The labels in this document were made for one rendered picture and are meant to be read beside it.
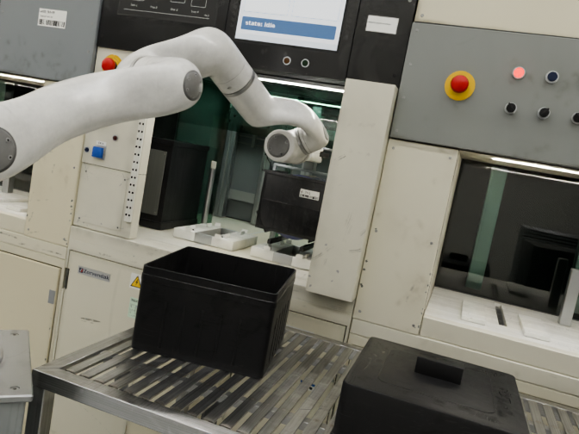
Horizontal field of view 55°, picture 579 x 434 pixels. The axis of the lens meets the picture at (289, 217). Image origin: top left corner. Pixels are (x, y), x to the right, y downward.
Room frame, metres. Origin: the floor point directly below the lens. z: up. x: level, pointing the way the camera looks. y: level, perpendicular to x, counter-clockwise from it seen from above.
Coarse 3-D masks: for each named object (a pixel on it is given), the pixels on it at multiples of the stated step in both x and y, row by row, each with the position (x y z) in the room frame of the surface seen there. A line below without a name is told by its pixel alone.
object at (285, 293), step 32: (192, 256) 1.33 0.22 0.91; (224, 256) 1.32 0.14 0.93; (160, 288) 1.06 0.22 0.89; (192, 288) 1.05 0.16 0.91; (224, 288) 1.04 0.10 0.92; (256, 288) 1.31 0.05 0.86; (288, 288) 1.18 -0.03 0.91; (160, 320) 1.06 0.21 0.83; (192, 320) 1.05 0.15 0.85; (224, 320) 1.04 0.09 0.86; (256, 320) 1.03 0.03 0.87; (160, 352) 1.05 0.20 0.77; (192, 352) 1.05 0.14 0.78; (224, 352) 1.04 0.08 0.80; (256, 352) 1.03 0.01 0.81
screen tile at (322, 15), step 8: (296, 0) 1.46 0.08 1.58; (304, 0) 1.45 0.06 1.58; (328, 0) 1.43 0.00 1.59; (336, 0) 1.42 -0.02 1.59; (296, 8) 1.45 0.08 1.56; (304, 8) 1.45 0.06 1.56; (312, 8) 1.44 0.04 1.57; (320, 8) 1.44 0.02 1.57; (328, 8) 1.43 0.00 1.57; (336, 8) 1.42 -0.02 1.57; (304, 16) 1.45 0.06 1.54; (312, 16) 1.44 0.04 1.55; (320, 16) 1.43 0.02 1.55; (328, 16) 1.43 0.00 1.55; (336, 16) 1.42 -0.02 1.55
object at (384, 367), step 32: (384, 352) 1.02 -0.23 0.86; (416, 352) 1.06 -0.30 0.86; (352, 384) 0.84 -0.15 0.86; (384, 384) 0.87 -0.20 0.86; (416, 384) 0.89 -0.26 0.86; (448, 384) 0.92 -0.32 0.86; (480, 384) 0.95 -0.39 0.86; (512, 384) 0.98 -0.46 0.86; (352, 416) 0.84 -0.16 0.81; (384, 416) 0.82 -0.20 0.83; (416, 416) 0.81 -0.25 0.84; (448, 416) 0.80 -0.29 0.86; (480, 416) 0.81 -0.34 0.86; (512, 416) 0.83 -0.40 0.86
